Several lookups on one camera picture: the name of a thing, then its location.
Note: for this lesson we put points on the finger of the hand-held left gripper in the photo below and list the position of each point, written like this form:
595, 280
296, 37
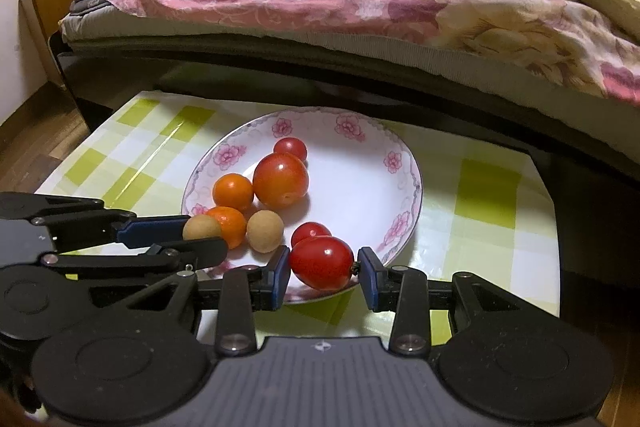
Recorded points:
150, 229
190, 252

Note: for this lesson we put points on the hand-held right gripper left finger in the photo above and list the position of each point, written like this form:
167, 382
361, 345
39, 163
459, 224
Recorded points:
280, 279

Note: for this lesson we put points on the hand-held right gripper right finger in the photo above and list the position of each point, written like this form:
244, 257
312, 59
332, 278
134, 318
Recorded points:
367, 279

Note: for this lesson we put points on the brown longan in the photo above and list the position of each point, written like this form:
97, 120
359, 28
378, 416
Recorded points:
201, 228
265, 231

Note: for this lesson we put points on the large red cherry tomato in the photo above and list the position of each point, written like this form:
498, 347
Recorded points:
320, 263

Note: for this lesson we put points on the small orange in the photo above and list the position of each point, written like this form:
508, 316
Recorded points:
230, 227
232, 192

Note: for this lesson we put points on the small red cherry tomato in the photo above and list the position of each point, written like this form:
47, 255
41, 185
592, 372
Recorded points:
310, 232

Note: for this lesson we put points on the white floral rimmed plate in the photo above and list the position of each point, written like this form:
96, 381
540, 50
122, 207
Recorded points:
350, 187

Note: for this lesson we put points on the large orange-red tomato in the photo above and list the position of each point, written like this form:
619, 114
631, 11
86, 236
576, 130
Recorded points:
280, 180

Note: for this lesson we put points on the small red tomato with stem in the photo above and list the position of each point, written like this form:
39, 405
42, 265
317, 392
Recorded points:
291, 148

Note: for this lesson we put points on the green white checked tablecloth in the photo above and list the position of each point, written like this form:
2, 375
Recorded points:
485, 207

